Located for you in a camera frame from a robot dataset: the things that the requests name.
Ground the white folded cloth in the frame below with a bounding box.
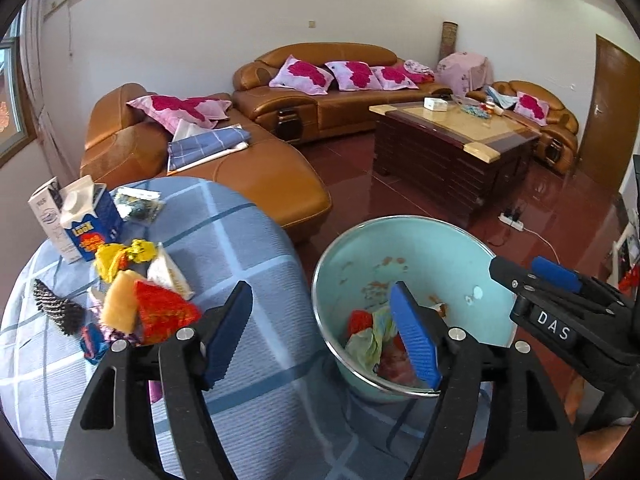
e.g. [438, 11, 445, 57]
[172, 119, 206, 142]

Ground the red blue snack wrapper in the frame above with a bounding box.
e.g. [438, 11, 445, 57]
[80, 322, 108, 363]

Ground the light blue cartoon bucket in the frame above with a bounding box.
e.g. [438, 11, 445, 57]
[311, 216, 521, 403]

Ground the pink cloth cover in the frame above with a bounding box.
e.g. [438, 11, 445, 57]
[436, 52, 493, 96]

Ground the folded blue checked sheet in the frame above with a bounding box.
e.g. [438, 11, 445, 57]
[167, 126, 252, 172]

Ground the yellow wrapper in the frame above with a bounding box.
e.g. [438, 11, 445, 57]
[130, 239, 157, 264]

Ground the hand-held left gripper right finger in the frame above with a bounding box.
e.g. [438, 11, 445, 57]
[389, 281, 586, 480]

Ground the white power cable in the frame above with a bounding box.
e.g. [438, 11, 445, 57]
[522, 227, 563, 263]

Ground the white carton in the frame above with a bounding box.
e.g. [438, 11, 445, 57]
[28, 177, 83, 264]

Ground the orange red wrapper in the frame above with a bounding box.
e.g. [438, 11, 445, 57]
[348, 310, 373, 338]

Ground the pink floral pillow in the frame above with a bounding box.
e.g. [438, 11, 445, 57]
[370, 66, 420, 91]
[513, 91, 550, 126]
[269, 56, 335, 96]
[325, 61, 378, 92]
[126, 94, 233, 136]

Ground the pale pink curtain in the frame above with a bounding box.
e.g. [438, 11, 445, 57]
[20, 0, 68, 181]

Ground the light blue cloth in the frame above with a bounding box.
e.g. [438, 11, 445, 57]
[484, 85, 516, 108]

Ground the yellow sponge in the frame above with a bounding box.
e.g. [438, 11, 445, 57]
[102, 269, 143, 335]

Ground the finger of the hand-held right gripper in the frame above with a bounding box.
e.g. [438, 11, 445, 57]
[531, 256, 626, 306]
[489, 256, 576, 313]

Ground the brown wooden door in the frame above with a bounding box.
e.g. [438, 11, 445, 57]
[580, 35, 640, 191]

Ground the long brown leather sofa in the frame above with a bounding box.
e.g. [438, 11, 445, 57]
[231, 42, 453, 146]

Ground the pink crumpled blanket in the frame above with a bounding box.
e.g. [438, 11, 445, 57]
[404, 59, 436, 83]

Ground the dark wooden coffee table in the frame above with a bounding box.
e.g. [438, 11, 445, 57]
[369, 99, 542, 228]

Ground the window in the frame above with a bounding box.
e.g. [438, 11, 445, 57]
[0, 30, 38, 161]

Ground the dark pine cone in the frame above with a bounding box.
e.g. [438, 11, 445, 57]
[32, 279, 85, 335]

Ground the blue milk carton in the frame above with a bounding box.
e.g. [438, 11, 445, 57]
[60, 175, 125, 262]

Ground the yellow orange plastic bag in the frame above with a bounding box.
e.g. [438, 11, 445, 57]
[95, 242, 133, 281]

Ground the silver foil snack packet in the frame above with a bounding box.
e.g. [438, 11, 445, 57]
[111, 186, 166, 223]

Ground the pale green plastic bag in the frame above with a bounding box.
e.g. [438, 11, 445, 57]
[345, 307, 398, 376]

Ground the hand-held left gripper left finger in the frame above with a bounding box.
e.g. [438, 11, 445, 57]
[55, 280, 254, 480]

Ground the brown leather armchair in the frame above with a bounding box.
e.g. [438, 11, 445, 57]
[465, 80, 580, 176]

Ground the red plastic bag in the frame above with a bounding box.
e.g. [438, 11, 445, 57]
[134, 280, 203, 345]

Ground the rolled brown mat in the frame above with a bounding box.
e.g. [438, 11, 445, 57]
[439, 21, 458, 63]

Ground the brown leather chaise sofa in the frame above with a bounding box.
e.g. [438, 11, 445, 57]
[80, 83, 332, 246]

